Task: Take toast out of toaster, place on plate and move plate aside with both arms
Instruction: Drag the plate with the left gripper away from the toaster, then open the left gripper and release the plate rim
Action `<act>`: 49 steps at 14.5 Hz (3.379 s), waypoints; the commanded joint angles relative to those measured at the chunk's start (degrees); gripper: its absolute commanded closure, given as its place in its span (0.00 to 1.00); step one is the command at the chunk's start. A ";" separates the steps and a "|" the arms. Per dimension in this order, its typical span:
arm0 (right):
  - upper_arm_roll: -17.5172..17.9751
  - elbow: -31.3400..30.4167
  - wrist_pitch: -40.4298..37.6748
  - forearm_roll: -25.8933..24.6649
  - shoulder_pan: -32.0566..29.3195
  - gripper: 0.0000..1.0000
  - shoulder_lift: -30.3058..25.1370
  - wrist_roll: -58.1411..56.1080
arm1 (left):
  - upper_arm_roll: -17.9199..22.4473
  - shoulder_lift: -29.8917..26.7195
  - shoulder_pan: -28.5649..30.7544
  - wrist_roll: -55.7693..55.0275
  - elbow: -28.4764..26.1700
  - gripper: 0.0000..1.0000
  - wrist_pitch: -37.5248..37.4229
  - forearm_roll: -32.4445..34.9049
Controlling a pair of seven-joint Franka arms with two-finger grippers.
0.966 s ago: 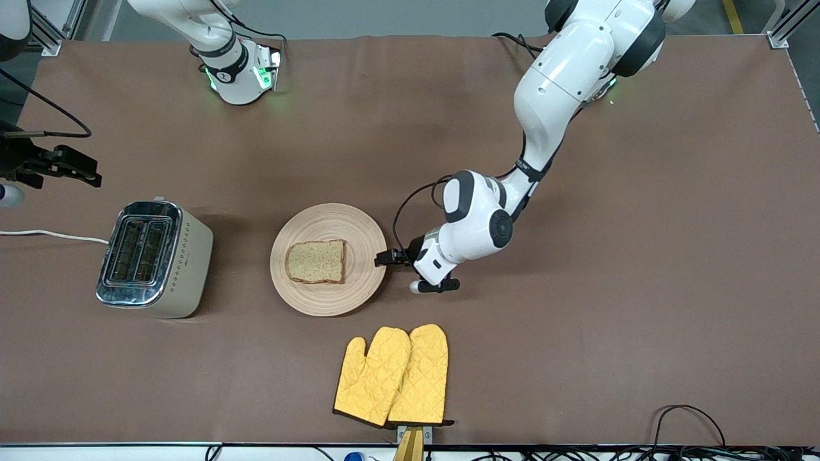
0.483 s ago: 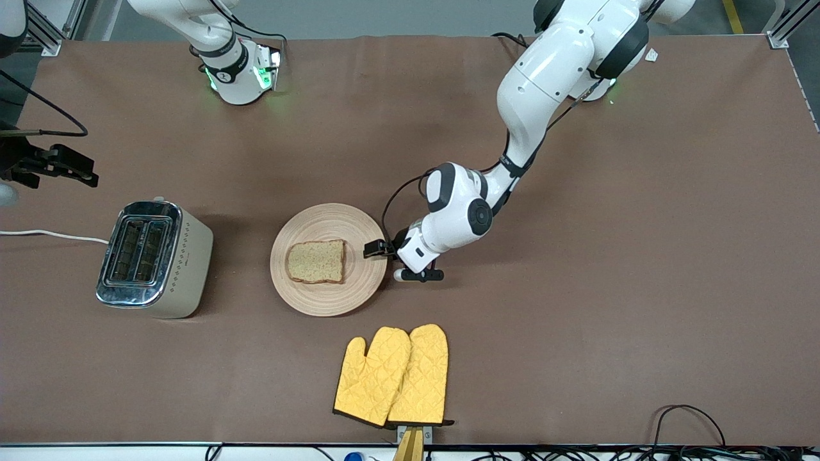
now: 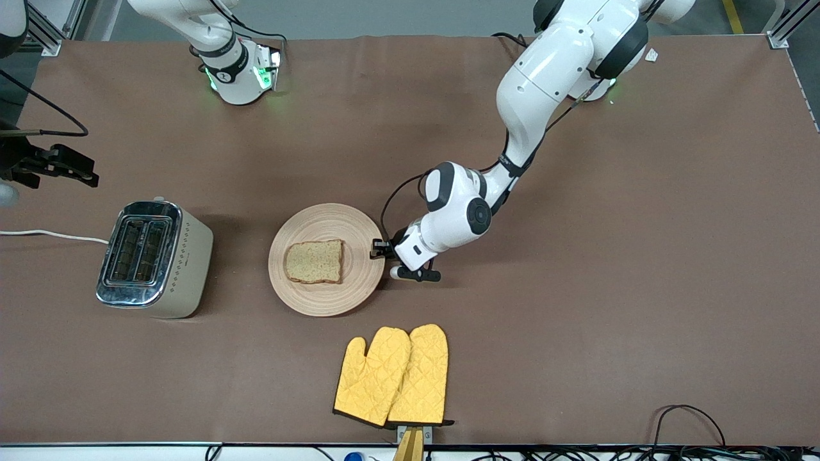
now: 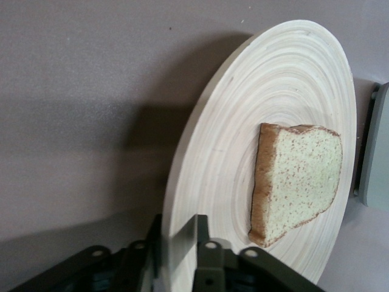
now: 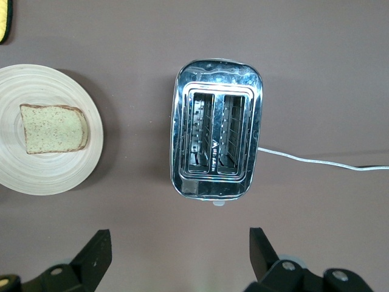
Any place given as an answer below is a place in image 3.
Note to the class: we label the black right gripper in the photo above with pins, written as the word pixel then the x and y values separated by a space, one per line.
pixel 19 159

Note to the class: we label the brown toast slice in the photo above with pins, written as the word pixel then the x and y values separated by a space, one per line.
pixel 315 262

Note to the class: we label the round wooden plate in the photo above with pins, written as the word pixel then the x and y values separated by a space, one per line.
pixel 320 221

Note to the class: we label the brown table cover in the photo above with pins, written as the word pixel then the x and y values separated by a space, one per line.
pixel 640 256

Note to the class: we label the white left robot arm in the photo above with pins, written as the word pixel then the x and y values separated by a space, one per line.
pixel 551 70

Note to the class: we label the aluminium frame profile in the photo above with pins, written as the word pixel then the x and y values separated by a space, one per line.
pixel 791 29
pixel 51 35

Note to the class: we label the white paper scrap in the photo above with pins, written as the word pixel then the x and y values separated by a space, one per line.
pixel 651 56

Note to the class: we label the wooden mitt hanger peg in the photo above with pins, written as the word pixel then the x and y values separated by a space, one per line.
pixel 410 448

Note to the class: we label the yellow quilted oven mitt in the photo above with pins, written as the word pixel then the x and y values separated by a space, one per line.
pixel 371 378
pixel 424 378

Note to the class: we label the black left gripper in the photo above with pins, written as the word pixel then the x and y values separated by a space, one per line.
pixel 382 248

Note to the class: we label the beige chrome toaster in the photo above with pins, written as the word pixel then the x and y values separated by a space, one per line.
pixel 186 269

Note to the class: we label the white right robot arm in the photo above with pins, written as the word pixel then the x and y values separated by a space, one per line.
pixel 237 77

